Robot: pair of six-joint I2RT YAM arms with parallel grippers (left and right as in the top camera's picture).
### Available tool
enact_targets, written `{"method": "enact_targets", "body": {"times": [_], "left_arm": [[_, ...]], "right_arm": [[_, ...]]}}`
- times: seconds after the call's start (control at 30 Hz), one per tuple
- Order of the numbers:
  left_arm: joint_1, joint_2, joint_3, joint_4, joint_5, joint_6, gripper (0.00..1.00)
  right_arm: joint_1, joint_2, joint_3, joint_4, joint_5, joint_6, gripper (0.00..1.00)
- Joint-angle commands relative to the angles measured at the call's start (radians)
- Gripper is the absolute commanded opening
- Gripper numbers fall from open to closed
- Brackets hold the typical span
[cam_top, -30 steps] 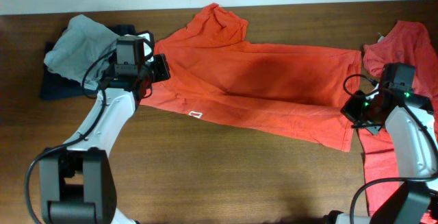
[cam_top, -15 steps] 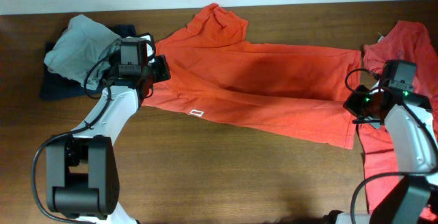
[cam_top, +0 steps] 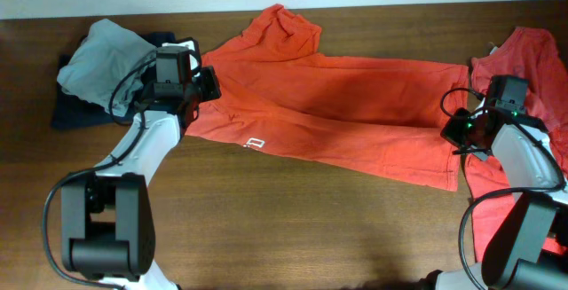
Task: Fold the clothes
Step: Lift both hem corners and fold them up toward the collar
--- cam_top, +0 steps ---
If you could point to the folded grey t-shirt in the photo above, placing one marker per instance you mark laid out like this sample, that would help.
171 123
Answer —
100 70

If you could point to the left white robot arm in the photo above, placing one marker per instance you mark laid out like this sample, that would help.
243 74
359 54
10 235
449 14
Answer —
107 226

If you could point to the red t-shirt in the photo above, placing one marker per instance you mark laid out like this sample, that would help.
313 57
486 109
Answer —
531 54

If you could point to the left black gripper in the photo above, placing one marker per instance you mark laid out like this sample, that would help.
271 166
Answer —
207 74

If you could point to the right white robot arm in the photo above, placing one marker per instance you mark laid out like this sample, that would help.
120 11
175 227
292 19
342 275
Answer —
515 257

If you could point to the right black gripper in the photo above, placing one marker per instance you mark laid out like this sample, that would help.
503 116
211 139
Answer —
450 132

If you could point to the orange printed t-shirt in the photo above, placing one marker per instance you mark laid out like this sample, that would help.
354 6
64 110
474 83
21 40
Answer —
280 95

